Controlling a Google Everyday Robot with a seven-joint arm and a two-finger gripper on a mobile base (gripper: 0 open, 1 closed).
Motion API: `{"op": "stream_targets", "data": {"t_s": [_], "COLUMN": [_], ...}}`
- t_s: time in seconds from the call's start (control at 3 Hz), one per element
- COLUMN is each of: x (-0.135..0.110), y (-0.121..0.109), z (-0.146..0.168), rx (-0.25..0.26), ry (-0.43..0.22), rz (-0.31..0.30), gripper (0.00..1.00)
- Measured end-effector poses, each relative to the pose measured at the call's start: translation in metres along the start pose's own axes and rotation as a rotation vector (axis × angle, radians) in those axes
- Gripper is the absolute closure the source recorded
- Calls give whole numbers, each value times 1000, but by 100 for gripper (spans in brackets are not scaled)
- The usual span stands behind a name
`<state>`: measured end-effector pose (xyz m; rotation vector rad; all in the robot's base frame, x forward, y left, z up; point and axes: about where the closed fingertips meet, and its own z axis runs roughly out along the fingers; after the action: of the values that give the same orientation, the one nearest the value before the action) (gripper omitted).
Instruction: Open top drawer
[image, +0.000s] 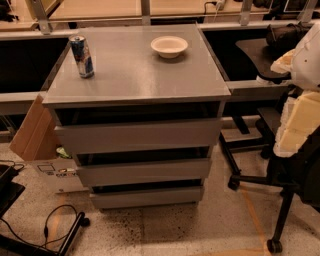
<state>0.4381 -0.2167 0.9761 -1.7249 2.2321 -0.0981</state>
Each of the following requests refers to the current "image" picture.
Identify brown cardboard box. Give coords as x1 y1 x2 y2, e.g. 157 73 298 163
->
9 95 86 193

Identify grey drawer cabinet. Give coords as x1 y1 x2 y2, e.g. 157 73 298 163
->
43 25 230 195

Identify black cable on floor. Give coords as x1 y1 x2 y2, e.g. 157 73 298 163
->
0 203 79 250

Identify grey top drawer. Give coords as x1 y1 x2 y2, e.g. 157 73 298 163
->
55 118 222 154

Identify blue silver drink can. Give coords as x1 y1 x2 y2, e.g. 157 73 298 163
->
69 35 94 78

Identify white paper bowl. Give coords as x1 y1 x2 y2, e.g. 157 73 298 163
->
151 36 188 59

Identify grey drawer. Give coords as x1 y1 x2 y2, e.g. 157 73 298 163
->
90 186 204 209
55 118 222 154
77 158 211 187

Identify black wheeled stand base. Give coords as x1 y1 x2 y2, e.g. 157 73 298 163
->
0 212 90 256

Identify grey middle drawer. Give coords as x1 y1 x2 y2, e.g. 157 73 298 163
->
77 158 211 187

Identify grey bottom drawer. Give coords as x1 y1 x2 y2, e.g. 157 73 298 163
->
90 186 204 209

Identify black office chair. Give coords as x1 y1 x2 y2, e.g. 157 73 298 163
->
218 37 320 254

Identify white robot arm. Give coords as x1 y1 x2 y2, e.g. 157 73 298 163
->
271 23 320 157

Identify black bag on desk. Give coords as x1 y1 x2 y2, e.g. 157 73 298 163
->
266 23 310 51

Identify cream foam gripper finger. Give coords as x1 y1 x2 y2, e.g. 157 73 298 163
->
273 91 320 157

